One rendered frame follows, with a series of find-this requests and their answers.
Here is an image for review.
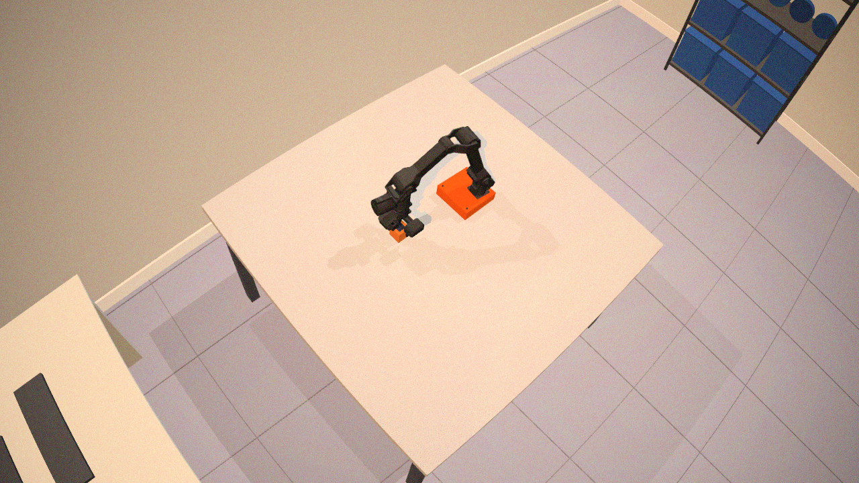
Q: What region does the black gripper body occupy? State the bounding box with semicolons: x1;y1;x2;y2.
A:
394;201;424;237

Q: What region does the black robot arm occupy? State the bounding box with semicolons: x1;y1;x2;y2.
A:
371;126;495;231

